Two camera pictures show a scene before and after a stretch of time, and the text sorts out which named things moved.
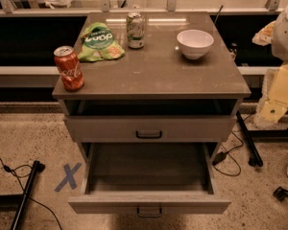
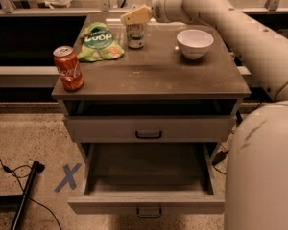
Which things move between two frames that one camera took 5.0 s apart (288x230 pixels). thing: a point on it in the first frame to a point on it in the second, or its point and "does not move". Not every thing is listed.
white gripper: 286,35 to 160,8
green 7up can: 135,30 does not move
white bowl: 195,42 does not move
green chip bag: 98,43 does not move
